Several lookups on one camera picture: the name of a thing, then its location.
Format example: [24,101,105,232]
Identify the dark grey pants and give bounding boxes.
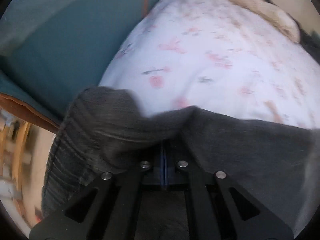
[42,87,319,234]

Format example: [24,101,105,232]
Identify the white floral bed sheet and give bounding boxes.
[100,0,319,129]

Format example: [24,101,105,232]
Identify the cream teddy print duvet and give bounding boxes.
[229,0,300,43]

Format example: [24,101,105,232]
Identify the teal bed frame side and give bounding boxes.
[1,0,159,132]

